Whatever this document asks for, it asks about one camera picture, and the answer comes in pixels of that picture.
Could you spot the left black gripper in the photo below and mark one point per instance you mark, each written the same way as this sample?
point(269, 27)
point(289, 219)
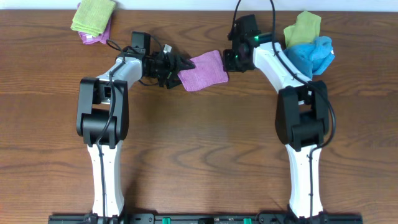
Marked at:
point(170, 69)

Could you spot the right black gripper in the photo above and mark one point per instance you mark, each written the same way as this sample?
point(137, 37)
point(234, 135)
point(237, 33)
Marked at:
point(230, 58)

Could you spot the pink microfiber cloth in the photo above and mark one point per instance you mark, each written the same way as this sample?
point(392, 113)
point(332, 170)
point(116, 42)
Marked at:
point(208, 71)

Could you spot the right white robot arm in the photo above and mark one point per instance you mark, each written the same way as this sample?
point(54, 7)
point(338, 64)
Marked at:
point(301, 119)

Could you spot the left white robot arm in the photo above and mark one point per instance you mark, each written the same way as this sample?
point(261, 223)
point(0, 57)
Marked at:
point(103, 118)

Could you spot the crumpled blue cloth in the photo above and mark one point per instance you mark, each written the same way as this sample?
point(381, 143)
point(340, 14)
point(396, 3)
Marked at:
point(312, 58)

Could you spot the crumpled olive green cloth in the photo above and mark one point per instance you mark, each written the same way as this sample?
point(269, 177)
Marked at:
point(305, 29)

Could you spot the folded purple cloth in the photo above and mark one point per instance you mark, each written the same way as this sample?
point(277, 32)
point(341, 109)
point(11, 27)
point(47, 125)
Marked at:
point(89, 39)

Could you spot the folded green cloth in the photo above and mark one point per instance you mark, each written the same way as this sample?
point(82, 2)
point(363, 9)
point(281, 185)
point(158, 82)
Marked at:
point(92, 16)

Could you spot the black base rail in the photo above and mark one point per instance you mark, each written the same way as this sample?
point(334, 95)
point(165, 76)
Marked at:
point(263, 218)

